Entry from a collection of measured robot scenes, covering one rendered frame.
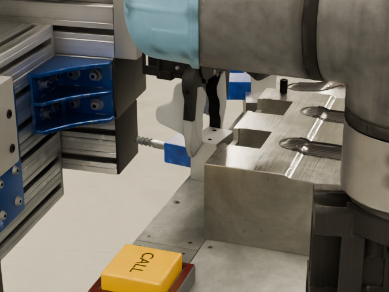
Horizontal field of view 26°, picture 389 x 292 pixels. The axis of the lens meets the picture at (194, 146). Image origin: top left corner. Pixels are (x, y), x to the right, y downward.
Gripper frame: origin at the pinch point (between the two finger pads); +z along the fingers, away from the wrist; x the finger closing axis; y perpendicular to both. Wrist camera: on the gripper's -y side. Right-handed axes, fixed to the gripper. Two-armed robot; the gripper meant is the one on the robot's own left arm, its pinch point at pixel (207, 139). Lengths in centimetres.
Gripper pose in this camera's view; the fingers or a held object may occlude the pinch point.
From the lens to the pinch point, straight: 105.5
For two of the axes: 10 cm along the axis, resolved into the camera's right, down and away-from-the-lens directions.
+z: 0.0, 9.2, 3.9
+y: -8.9, -1.8, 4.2
